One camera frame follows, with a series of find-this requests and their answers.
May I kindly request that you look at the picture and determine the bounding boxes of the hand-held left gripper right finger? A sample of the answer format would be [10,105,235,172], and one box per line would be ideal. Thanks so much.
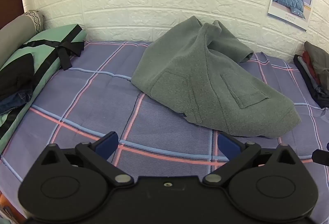
[203,132,299,187]

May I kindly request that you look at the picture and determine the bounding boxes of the grey-green fleece pants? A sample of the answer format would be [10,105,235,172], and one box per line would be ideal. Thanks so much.
[131,15,302,139]

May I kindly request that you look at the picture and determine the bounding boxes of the blue denim garment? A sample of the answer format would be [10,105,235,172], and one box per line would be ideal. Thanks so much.
[0,86,34,115]

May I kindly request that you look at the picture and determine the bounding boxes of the grey rolled bolster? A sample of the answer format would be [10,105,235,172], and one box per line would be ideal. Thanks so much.
[0,10,45,70]

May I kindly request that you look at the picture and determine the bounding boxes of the black cloth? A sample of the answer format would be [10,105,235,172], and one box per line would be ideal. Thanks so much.
[0,53,35,101]

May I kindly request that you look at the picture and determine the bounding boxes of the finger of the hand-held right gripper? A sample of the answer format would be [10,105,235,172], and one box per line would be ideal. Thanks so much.
[311,149,329,163]

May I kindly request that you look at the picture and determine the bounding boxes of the purple plaid bed sheet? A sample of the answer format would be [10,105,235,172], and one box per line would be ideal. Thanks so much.
[0,41,329,201]

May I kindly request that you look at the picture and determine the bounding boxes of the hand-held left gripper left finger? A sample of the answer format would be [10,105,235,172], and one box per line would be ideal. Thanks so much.
[41,131,134,187]

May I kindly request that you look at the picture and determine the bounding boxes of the orange printed cloth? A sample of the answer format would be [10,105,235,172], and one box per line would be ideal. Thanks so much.
[0,193,26,224]

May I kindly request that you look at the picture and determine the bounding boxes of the stack of folded clothes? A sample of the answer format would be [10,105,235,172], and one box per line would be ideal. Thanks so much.
[293,41,329,109]

